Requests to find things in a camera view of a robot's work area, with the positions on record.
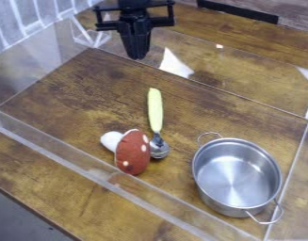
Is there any clear acrylic enclosure wall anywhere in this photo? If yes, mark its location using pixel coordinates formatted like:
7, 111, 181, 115
0, 3, 308, 241

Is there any black bar at back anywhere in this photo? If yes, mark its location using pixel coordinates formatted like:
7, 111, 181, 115
196, 0, 278, 24

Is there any red plush mushroom toy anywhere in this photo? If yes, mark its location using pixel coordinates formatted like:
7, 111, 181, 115
98, 129, 150, 175

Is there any silver metal pot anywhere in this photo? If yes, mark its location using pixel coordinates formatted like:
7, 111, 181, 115
190, 132, 284, 225

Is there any green handled metal spoon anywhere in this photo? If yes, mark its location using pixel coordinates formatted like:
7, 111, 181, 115
146, 88, 169, 159

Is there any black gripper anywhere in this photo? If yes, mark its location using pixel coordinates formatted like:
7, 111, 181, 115
93, 0, 174, 59

